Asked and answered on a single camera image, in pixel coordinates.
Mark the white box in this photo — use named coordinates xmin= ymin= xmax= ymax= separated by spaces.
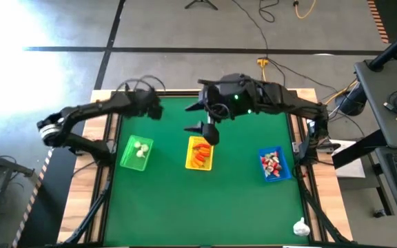
xmin=334 ymin=139 xmax=367 ymax=179

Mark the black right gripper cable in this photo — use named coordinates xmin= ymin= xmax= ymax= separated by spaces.
xmin=205 ymin=102 xmax=232 ymax=122

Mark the blue plastic basket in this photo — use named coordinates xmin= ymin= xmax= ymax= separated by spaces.
xmin=258 ymin=145 xmax=293 ymax=183

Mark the yellow plastic basket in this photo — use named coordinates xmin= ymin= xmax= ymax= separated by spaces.
xmin=185 ymin=136 xmax=215 ymax=172

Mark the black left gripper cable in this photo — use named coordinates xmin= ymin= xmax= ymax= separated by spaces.
xmin=115 ymin=74 xmax=167 ymax=94

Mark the black round pole base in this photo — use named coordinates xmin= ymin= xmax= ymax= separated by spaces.
xmin=334 ymin=82 xmax=368 ymax=116

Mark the green plastic basket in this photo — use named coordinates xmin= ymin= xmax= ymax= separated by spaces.
xmin=119 ymin=134 xmax=154 ymax=172

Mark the grey cart top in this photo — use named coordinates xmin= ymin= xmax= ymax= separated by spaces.
xmin=353 ymin=58 xmax=397 ymax=149

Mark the black frame strut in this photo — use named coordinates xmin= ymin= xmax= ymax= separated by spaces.
xmin=62 ymin=178 xmax=114 ymax=246
xmin=300 ymin=185 xmax=353 ymax=245

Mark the yellow floor cable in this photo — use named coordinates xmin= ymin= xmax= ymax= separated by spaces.
xmin=293 ymin=0 xmax=318 ymax=20
xmin=318 ymin=79 xmax=360 ymax=110

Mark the grey keyboard shelf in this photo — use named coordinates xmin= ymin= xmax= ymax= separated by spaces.
xmin=374 ymin=146 xmax=397 ymax=234

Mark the black equipment stand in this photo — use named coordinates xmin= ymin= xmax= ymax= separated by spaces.
xmin=0 ymin=137 xmax=37 ymax=248

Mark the coiled black floor cable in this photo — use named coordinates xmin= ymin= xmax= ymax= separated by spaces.
xmin=258 ymin=0 xmax=281 ymax=23

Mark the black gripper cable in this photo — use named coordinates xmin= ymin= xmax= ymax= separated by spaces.
xmin=115 ymin=74 xmax=167 ymax=94
xmin=205 ymin=102 xmax=232 ymax=122

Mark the black cart pole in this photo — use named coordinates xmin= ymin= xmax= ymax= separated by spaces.
xmin=369 ymin=22 xmax=397 ymax=72

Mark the black cart beam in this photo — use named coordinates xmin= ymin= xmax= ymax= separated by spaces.
xmin=332 ymin=130 xmax=391 ymax=169

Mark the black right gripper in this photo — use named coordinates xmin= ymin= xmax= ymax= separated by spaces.
xmin=183 ymin=81 xmax=227 ymax=146

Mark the black mat with striped edge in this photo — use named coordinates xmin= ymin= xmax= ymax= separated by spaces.
xmin=12 ymin=107 xmax=90 ymax=248
xmin=367 ymin=0 xmax=397 ymax=45

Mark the green table mat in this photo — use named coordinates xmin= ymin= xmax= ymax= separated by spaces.
xmin=103 ymin=96 xmax=310 ymax=246

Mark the large white garlic bulb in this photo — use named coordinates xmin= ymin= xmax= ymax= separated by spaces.
xmin=292 ymin=216 xmax=312 ymax=237

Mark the black tripod stand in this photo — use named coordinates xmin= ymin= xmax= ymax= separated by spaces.
xmin=184 ymin=0 xmax=218 ymax=11

